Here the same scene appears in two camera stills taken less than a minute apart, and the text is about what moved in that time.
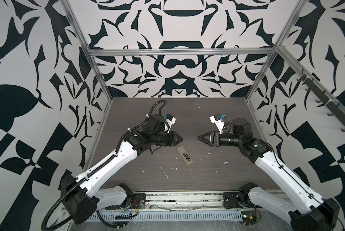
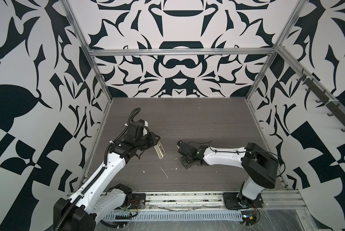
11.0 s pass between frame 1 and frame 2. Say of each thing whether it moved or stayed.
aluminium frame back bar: stayed
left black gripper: moved
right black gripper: moved
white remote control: moved
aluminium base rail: stayed
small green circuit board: stayed
